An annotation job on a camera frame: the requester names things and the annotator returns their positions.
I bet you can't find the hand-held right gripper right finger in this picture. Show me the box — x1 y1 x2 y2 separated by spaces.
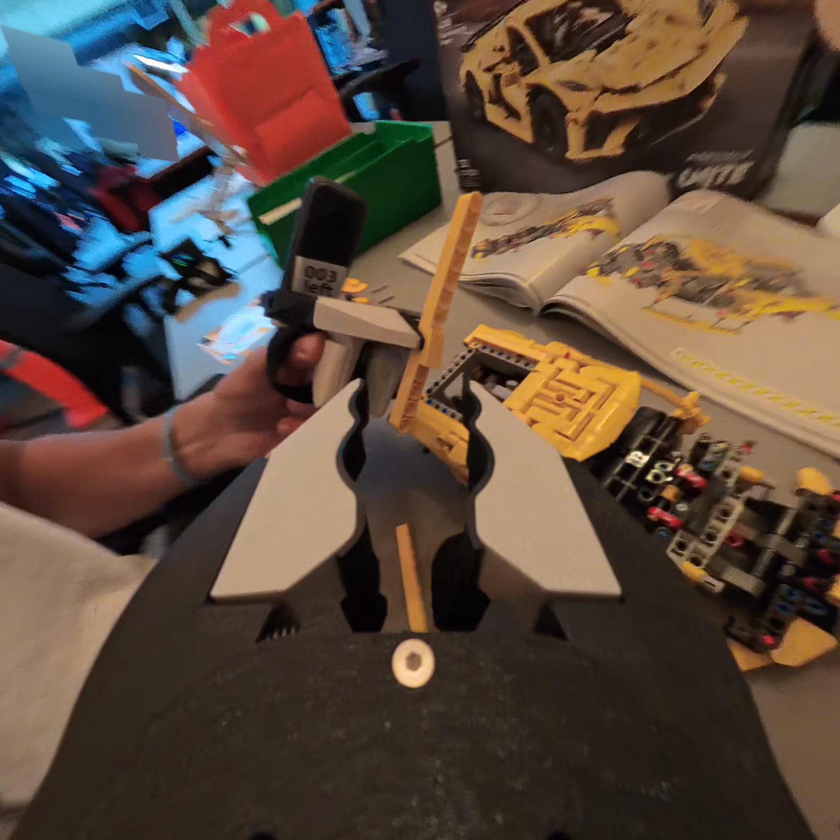
433 379 623 632

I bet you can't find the light grey garment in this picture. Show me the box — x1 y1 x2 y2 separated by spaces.
0 505 158 808

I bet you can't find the person's left hand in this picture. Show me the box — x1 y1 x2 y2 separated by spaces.
174 331 329 479

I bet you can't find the clear plastic bag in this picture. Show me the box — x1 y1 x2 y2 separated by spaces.
197 308 277 365

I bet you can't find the black device green display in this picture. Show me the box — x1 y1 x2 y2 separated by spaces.
161 239 231 296

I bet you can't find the green storage bin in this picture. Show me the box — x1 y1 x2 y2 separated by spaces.
248 120 442 266

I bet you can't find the yellow black brick car model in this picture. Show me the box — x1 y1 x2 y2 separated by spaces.
394 325 840 672

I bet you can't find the black toy car box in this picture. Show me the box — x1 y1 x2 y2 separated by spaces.
436 0 821 198

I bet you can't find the orange bag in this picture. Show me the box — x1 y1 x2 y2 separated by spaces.
177 0 352 186

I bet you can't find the long yellow brick beam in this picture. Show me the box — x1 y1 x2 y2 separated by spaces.
395 524 429 632

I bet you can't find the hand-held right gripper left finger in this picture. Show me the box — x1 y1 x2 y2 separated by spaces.
210 379 388 632

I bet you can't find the grey desk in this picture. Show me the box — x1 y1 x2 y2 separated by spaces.
151 118 840 840

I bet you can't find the open instruction booklet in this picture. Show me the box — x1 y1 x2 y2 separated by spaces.
399 172 840 459

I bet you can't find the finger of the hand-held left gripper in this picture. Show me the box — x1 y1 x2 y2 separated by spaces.
314 298 425 350

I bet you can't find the long yellow brick beam assembly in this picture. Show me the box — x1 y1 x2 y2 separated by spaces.
389 192 483 434

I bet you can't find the light blue wristband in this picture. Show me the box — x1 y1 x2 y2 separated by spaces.
161 407 198 488

